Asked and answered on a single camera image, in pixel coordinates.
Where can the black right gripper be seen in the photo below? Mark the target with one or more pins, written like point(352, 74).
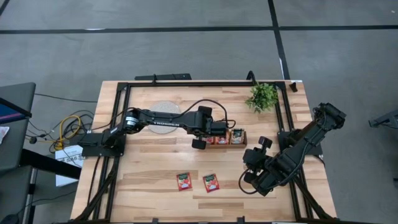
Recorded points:
point(253, 158)

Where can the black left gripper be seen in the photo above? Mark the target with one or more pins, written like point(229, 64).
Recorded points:
point(219, 128)

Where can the orange peach tea bag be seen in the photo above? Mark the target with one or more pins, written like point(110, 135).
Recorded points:
point(222, 140)

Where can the red strawberry tea bag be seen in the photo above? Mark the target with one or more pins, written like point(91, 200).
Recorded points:
point(184, 181)
point(211, 183)
point(210, 140)

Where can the gold tea bag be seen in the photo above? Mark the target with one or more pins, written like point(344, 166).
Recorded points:
point(237, 136)

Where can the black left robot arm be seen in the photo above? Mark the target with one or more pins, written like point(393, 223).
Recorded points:
point(168, 119)

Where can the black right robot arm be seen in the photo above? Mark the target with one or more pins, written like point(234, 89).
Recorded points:
point(298, 149)

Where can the wooden compartment tea box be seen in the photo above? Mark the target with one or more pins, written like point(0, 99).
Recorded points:
point(231, 146)

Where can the green plant in white pot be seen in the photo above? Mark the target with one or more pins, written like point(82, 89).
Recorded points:
point(262, 96)

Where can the round woven placemat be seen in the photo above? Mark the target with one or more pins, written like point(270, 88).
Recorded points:
point(164, 105)

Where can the black table edge clamp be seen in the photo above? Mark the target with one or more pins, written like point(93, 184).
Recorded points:
point(241, 220)
point(155, 221)

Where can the black rectangular bar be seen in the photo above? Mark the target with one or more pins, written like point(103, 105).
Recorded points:
point(168, 76)

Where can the black stand foot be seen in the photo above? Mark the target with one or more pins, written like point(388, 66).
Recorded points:
point(385, 119)

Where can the white printed cardboard box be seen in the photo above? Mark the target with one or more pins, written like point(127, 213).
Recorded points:
point(70, 153)

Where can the black desk beam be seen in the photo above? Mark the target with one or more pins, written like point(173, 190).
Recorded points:
point(46, 163)

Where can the black power plug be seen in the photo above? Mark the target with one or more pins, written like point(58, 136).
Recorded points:
point(32, 140)

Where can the grey side desk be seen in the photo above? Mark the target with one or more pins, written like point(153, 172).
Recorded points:
point(18, 93)

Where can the laptop with blue screen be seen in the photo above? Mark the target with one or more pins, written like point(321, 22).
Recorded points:
point(9, 113)

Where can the white paper sheet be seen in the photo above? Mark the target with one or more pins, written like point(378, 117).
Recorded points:
point(2, 133)

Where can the black aluminium table frame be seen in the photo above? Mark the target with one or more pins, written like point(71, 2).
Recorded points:
point(202, 84)

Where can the small black bracket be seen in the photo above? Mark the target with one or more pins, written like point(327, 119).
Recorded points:
point(293, 87)

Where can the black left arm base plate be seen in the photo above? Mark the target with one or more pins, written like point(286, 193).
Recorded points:
point(93, 152)

